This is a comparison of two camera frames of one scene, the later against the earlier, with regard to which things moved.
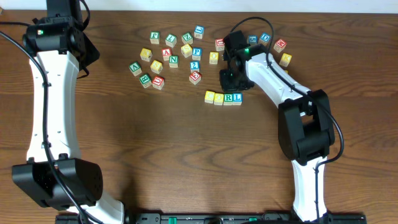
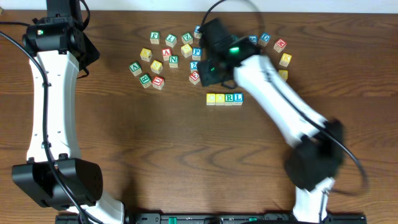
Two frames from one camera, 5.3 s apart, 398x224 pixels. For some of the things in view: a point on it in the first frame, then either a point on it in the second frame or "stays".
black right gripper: [232, 80] -> [214, 32]
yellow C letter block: [209, 96] stays
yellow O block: [218, 99] stays
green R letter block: [228, 99] stays
